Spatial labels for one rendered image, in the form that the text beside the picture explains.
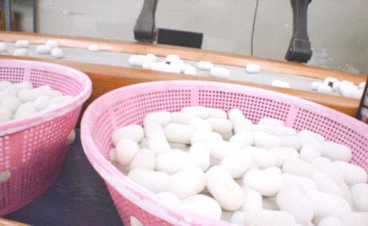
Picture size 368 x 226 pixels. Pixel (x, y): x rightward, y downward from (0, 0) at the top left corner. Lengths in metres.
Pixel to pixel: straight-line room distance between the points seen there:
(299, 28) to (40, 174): 1.01
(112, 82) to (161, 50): 0.37
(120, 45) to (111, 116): 0.52
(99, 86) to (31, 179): 0.18
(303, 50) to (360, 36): 1.98
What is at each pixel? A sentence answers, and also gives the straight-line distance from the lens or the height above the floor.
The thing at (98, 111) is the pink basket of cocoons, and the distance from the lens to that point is 0.22.
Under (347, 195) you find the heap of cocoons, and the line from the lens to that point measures 0.24.
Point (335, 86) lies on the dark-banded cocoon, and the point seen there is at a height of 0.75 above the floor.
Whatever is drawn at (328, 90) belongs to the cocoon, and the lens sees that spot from 0.58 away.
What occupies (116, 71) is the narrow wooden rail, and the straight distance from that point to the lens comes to 0.37.
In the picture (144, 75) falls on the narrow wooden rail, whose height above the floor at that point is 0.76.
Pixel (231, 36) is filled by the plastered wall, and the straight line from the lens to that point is 2.64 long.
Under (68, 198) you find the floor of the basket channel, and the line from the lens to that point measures 0.27.
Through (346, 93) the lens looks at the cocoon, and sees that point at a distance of 0.58.
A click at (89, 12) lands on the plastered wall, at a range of 2.92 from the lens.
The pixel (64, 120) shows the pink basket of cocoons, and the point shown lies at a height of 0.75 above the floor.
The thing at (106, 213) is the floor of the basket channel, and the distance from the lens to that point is 0.25.
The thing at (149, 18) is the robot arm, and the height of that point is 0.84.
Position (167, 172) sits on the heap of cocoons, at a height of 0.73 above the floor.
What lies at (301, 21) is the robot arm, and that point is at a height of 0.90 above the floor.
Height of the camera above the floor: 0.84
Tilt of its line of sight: 19 degrees down
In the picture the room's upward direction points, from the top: 7 degrees clockwise
